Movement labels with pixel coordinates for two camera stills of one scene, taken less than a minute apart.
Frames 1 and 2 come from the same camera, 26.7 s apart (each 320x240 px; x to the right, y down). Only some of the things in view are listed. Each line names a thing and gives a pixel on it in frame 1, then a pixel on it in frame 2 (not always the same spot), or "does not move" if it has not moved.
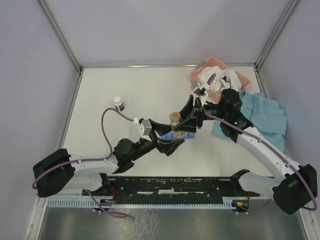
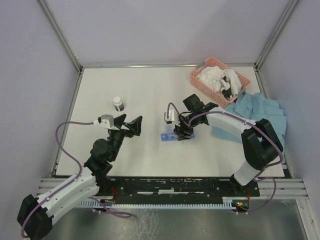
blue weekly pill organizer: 179,135 does not move
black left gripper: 166,146 → 135,125
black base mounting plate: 140,187 does not move
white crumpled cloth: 225,78 does not move
